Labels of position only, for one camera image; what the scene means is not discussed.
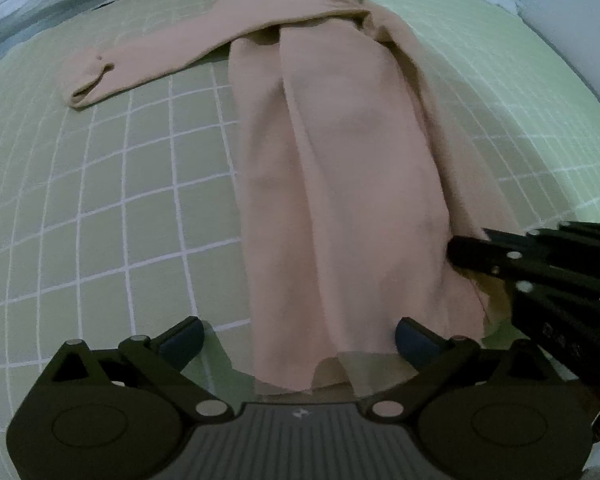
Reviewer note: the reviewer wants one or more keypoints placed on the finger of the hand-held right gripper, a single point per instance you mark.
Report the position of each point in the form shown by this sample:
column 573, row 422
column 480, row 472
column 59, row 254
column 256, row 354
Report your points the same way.
column 570, row 237
column 480, row 255

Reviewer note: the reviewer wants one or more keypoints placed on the green grid bed mat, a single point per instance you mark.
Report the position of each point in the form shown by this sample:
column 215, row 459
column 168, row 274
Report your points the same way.
column 130, row 185

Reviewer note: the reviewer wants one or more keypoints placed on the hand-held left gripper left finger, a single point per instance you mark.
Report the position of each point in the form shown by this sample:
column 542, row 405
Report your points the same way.
column 182, row 344

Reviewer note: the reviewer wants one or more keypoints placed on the light blue carrot-print quilt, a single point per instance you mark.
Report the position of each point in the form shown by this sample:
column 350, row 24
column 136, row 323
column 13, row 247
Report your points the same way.
column 15, row 0

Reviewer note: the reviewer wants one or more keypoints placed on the pink long-sleeve top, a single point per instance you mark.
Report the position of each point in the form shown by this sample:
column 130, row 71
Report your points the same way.
column 350, row 185

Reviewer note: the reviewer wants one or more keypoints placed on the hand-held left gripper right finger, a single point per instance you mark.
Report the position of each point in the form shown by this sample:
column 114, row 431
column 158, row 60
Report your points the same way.
column 412, row 344

